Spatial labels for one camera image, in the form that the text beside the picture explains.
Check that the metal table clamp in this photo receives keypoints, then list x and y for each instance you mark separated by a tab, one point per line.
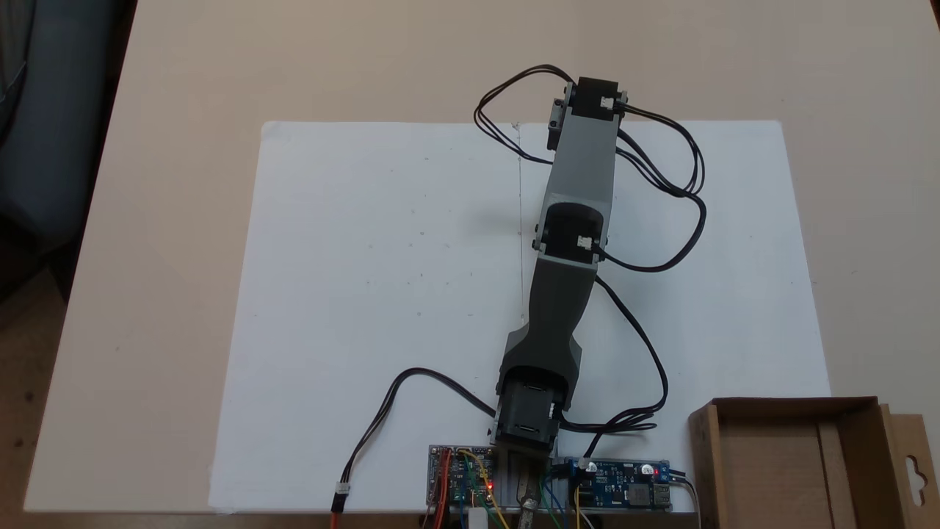
529	503

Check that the white paper sheet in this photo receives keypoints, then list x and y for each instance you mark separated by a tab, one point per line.
367	294

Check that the blue circuit board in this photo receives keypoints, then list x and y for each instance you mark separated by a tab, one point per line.
624	485

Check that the brown cardboard box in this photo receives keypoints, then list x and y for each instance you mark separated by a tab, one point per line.
793	463

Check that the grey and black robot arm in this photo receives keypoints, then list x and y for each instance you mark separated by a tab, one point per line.
558	316

